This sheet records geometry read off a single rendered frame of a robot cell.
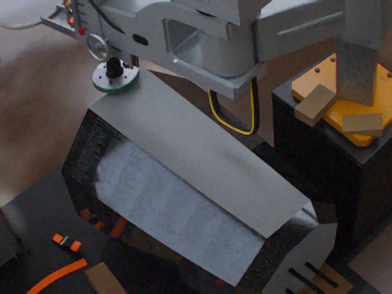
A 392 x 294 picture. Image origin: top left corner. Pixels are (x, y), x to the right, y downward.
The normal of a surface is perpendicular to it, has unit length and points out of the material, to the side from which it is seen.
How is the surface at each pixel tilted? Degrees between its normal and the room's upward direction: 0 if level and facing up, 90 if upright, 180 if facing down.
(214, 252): 45
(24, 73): 0
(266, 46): 90
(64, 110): 0
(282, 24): 90
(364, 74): 90
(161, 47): 90
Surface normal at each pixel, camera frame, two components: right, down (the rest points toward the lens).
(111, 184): -0.58, -0.08
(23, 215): -0.10, -0.67
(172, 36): 0.77, 0.41
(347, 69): -0.35, 0.72
